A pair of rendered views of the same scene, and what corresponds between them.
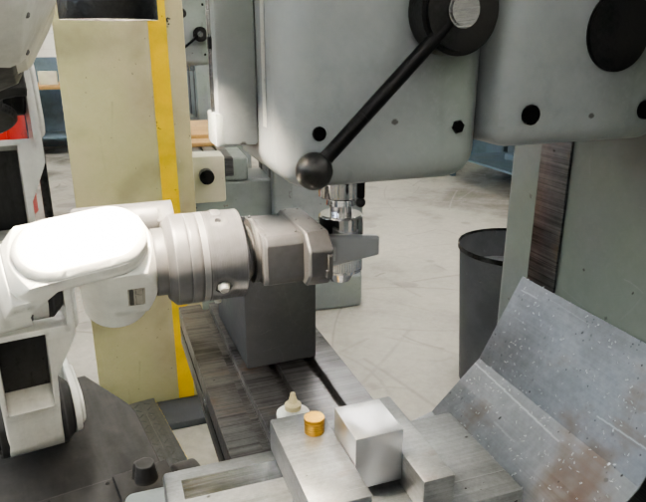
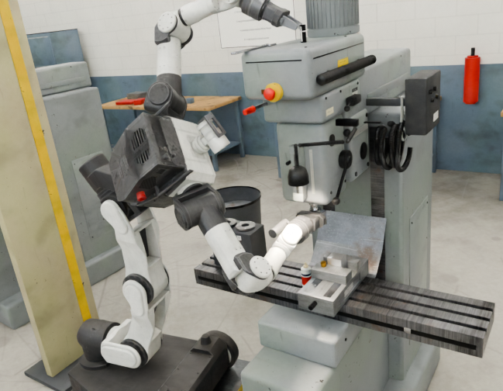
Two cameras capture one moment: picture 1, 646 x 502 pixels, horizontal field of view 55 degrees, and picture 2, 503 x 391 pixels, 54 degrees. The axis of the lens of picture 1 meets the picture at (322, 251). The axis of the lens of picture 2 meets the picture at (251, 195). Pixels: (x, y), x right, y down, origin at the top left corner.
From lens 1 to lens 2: 1.53 m
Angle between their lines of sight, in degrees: 33
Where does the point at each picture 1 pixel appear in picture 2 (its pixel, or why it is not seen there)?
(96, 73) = (12, 173)
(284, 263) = (317, 224)
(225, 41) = not seen: hidden behind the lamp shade
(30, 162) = (156, 228)
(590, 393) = (360, 234)
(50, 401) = (158, 330)
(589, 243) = (344, 194)
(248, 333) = not seen: hidden behind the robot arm
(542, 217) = not seen: hidden behind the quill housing
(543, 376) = (342, 236)
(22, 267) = (291, 243)
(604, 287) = (352, 205)
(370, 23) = (334, 167)
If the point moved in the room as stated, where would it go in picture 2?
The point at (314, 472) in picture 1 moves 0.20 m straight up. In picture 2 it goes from (335, 271) to (333, 224)
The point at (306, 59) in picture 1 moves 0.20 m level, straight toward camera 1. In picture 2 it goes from (328, 178) to (373, 189)
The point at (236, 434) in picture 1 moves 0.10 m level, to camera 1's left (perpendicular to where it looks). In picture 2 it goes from (280, 287) to (262, 296)
